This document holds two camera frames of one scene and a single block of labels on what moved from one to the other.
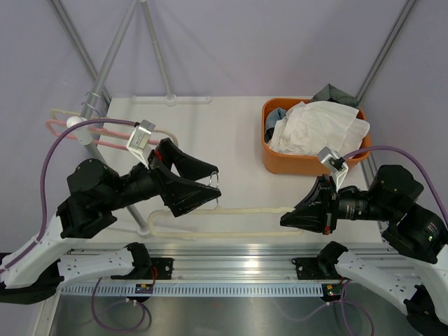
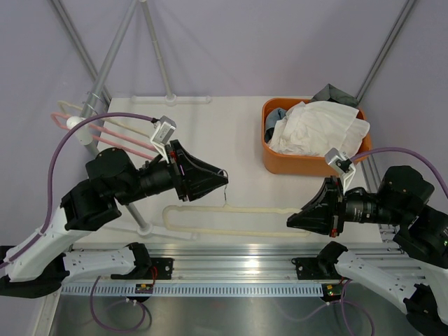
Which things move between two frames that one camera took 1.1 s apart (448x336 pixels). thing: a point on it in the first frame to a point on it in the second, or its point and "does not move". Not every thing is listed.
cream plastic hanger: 57,112 to 61,103
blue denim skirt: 271,117 does not move
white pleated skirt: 312,125 does not move
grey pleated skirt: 332,93 does not move
